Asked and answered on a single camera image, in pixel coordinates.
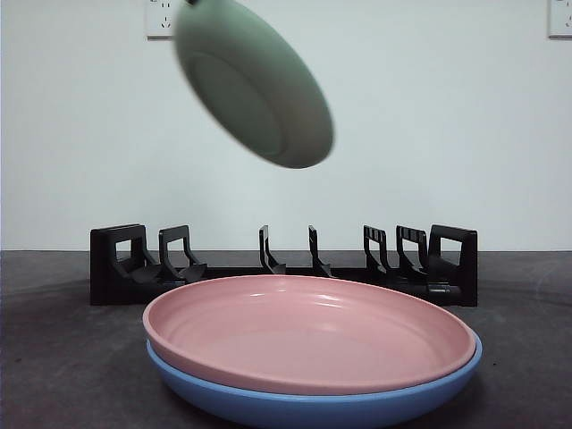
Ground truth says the green plate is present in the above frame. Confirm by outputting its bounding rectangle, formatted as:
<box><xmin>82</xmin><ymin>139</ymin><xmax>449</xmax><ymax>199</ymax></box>
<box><xmin>172</xmin><ymin>0</ymin><xmax>335</xmax><ymax>170</ymax></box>

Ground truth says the pink plate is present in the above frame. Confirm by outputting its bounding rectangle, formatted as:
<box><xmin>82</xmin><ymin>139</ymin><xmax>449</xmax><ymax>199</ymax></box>
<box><xmin>141</xmin><ymin>274</ymin><xmax>477</xmax><ymax>397</ymax></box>

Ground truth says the blue plate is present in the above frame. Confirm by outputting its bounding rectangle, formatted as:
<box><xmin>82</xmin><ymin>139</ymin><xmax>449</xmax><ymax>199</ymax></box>
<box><xmin>145</xmin><ymin>332</ymin><xmax>484</xmax><ymax>429</ymax></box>

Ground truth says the black dish rack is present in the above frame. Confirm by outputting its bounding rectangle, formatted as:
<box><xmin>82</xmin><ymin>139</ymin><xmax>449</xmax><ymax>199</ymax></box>
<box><xmin>89</xmin><ymin>223</ymin><xmax>478</xmax><ymax>307</ymax></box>

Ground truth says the white wall socket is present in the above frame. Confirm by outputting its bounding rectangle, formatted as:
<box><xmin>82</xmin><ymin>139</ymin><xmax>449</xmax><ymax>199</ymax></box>
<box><xmin>548</xmin><ymin>0</ymin><xmax>572</xmax><ymax>38</ymax></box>
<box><xmin>146</xmin><ymin>0</ymin><xmax>179</xmax><ymax>39</ymax></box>

